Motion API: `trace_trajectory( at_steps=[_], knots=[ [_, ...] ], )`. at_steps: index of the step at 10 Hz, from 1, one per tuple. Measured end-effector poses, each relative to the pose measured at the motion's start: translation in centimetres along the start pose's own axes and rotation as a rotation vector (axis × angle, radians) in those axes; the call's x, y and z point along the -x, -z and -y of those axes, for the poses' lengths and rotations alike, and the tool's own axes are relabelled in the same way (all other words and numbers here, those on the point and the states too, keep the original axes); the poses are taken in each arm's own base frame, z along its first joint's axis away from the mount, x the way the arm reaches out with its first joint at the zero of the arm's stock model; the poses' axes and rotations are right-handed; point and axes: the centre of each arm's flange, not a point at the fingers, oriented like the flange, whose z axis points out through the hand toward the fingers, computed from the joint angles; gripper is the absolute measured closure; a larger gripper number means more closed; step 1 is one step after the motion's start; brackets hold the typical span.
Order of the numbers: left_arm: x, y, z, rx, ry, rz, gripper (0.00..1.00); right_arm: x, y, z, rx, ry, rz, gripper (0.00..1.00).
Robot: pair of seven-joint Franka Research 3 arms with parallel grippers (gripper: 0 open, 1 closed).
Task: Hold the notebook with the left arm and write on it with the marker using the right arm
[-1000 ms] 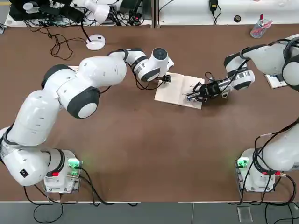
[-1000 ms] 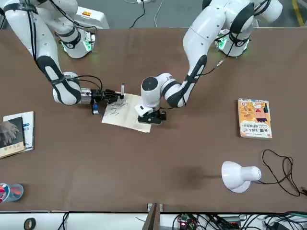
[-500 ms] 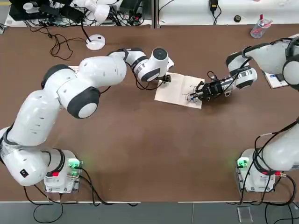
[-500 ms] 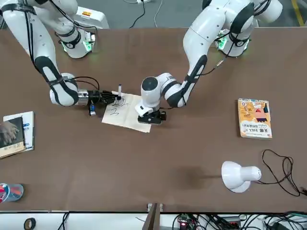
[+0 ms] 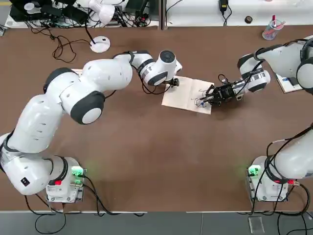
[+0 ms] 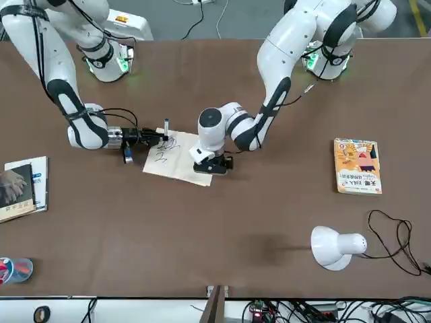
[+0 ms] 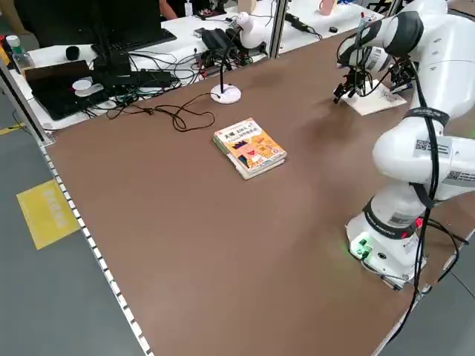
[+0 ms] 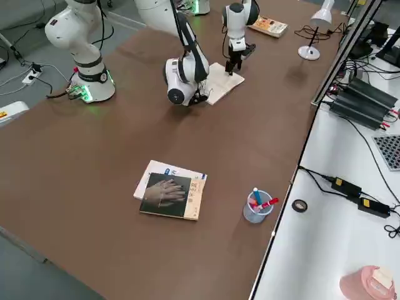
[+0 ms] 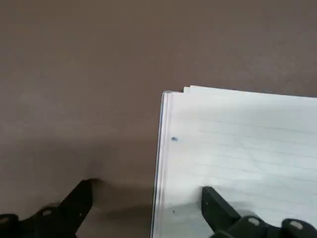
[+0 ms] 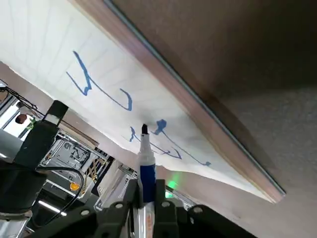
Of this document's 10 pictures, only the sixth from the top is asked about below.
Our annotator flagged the white and blue book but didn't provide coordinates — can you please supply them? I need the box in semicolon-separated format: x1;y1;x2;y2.
5;155;49;213

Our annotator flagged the orange cartoon cover book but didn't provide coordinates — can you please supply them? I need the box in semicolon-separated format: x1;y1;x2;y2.
333;137;384;196

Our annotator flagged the black tape roll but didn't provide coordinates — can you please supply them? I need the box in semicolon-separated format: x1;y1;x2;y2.
33;305;52;322

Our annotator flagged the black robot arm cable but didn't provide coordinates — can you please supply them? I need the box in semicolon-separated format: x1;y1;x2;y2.
32;0;139;135
255;80;319;144

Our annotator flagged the white control box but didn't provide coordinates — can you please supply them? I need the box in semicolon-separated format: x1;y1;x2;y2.
106;8;154;43

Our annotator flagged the white desk lamp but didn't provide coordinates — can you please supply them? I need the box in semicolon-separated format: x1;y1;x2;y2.
309;225;370;272

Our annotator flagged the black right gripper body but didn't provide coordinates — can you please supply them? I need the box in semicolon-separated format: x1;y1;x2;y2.
121;127;145;146

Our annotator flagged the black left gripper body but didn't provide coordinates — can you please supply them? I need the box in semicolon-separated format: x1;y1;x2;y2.
215;153;234;170

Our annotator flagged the aluminium frame post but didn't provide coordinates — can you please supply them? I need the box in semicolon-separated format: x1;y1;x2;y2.
203;285;232;323

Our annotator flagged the black book with hands photo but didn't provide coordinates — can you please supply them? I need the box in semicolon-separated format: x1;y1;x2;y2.
0;164;36;223

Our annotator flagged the black lamp cable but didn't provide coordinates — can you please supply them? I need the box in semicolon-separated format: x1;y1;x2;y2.
356;210;431;277

